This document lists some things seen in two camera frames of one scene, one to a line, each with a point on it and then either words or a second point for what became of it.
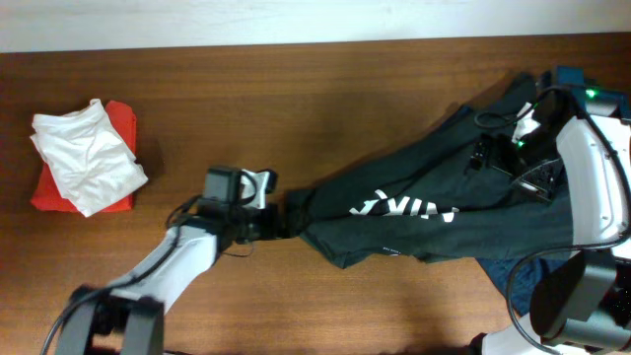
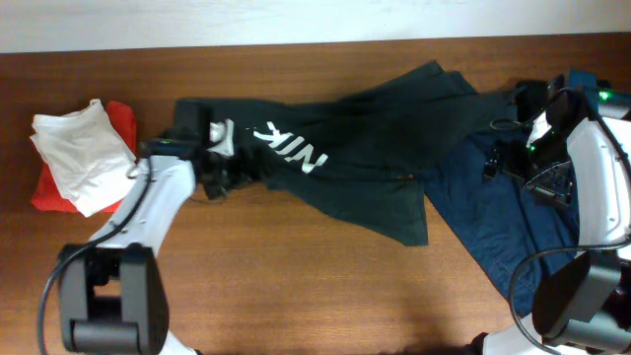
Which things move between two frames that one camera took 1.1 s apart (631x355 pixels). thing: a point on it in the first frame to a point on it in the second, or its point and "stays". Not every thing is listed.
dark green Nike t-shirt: (418, 199) to (355, 157)
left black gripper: (281, 230) to (229, 168)
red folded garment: (47, 194) stays
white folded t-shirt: (93, 163) stays
